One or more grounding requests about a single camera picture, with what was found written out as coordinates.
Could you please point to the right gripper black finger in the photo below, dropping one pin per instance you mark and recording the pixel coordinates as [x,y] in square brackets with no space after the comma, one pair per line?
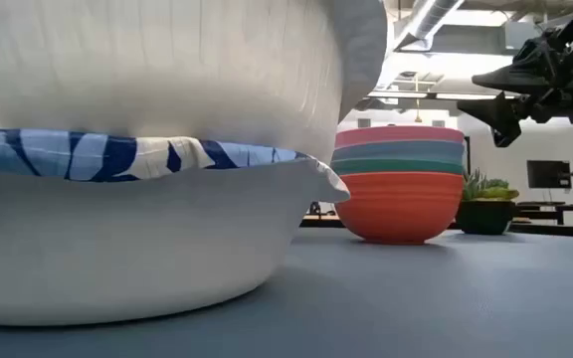
[515,79]
[503,117]

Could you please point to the pink plastic bowl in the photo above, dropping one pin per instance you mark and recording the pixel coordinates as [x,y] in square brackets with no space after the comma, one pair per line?
[398,135]

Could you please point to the blue plastic bowl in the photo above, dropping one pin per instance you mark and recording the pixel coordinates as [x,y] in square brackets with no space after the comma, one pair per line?
[398,151]

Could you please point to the orange plastic bowl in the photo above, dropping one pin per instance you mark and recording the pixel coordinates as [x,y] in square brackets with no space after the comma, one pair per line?
[398,209]

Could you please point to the blue white patterned paper bowl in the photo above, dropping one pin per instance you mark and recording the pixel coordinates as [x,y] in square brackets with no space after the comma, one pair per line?
[117,248]
[142,64]

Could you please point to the long ceiling light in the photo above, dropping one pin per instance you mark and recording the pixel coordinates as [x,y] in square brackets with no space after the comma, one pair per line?
[398,94]
[465,96]

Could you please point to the black computer monitor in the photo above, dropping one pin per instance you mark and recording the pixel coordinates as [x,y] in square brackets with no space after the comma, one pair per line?
[547,174]

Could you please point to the succulent in dark green pot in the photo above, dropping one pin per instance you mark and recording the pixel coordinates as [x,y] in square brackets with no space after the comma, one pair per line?
[485,219]

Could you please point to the black desk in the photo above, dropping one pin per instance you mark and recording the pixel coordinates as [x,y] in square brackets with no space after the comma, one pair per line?
[555,214]

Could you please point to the silver ventilation duct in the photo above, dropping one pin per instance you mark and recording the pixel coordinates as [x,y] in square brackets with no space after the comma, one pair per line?
[426,22]

